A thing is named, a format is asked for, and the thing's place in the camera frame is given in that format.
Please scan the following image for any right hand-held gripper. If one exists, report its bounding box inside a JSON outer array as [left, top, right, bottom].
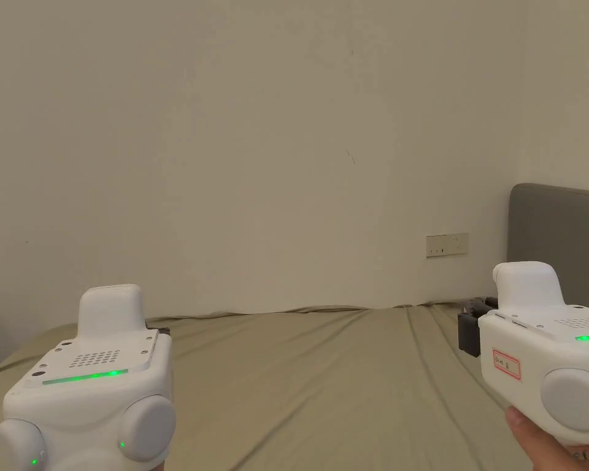
[[458, 261, 589, 448]]

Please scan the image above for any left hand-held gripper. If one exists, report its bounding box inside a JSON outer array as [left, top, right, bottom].
[[0, 284, 177, 471]]

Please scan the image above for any person's right hand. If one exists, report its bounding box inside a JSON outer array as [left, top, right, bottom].
[[504, 407, 589, 471]]

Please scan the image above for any grey padded headboard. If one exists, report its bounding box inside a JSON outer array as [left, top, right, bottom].
[[507, 183, 589, 313]]

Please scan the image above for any bed with beige sheet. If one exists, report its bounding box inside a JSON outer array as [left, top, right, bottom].
[[0, 300, 536, 471]]

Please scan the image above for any wall socket panel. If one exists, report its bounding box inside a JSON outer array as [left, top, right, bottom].
[[426, 232, 469, 259]]

